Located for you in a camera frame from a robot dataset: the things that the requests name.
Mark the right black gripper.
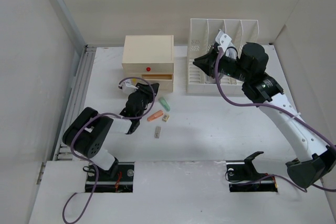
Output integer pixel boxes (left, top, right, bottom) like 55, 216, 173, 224
192, 48, 251, 83

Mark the green translucent case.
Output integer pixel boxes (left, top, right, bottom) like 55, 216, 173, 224
159, 97, 171, 112

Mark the cream drawer cabinet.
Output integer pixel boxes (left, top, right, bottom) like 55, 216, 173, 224
122, 35, 174, 92

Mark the grey setup guide booklet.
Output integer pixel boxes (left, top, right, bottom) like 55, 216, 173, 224
225, 44, 238, 59

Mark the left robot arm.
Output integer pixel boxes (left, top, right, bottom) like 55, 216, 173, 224
62, 80, 160, 180

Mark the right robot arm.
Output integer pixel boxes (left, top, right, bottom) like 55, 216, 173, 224
193, 42, 335, 191

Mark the orange translucent case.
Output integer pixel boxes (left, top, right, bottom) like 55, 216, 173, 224
147, 110, 163, 122

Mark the white file organizer rack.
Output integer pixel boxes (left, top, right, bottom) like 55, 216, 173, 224
187, 18, 259, 95

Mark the small yellow eraser block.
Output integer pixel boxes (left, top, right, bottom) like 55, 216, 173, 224
162, 114, 170, 122

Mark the white plastic strip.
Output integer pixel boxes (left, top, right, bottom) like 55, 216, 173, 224
154, 126, 161, 138

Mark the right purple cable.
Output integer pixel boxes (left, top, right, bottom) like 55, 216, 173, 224
214, 47, 336, 192

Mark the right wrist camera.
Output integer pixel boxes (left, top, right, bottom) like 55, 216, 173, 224
215, 29, 233, 52

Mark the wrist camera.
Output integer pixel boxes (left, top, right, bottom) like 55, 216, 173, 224
215, 29, 233, 52
118, 79, 138, 95

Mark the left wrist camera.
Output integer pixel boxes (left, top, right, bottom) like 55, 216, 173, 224
118, 79, 138, 95

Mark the aluminium frame rail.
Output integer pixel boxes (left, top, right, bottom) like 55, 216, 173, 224
48, 0, 96, 161

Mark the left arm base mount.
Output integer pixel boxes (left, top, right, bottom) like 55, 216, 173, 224
82, 162, 135, 193

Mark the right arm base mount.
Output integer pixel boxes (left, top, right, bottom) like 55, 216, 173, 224
225, 151, 278, 193

